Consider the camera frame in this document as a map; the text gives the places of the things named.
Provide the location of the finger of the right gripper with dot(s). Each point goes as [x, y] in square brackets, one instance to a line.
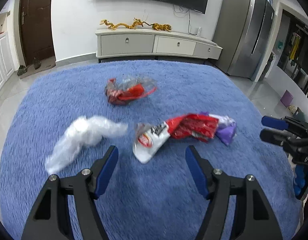
[278, 138]
[286, 123]

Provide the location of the red clear plastic wrapper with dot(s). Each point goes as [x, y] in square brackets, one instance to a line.
[129, 89]

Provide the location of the white crumpled plastic bag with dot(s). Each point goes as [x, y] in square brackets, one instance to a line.
[82, 132]

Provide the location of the grey double door refrigerator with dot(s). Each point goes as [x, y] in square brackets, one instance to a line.
[242, 30]

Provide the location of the white wall cupboards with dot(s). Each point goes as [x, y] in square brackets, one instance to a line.
[6, 62]

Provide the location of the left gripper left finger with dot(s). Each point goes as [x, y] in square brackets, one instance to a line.
[49, 217]

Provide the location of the brown door mat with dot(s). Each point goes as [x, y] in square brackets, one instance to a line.
[46, 64]

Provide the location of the purple stool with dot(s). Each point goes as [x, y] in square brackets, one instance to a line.
[287, 98]

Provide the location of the red yellow snack bag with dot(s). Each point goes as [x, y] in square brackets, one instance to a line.
[199, 126]

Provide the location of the white red snack wrapper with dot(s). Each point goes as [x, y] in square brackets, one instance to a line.
[148, 140]

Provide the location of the brown entrance door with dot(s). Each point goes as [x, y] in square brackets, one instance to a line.
[35, 30]

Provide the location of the golden tiger figurine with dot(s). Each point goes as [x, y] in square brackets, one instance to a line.
[161, 27]

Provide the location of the right blue white gloved hand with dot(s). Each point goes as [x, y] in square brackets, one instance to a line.
[300, 183]

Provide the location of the purple wrapper piece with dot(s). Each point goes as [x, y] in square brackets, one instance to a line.
[226, 130]

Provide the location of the blue fluffy blanket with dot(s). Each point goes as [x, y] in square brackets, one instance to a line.
[151, 194]

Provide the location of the golden dragon figurine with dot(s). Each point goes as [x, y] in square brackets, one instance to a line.
[136, 23]

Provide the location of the white tv cabinet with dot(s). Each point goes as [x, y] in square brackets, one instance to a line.
[147, 42]

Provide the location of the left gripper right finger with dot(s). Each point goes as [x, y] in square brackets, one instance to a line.
[253, 216]

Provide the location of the pair of shoes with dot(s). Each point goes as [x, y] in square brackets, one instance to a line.
[24, 69]

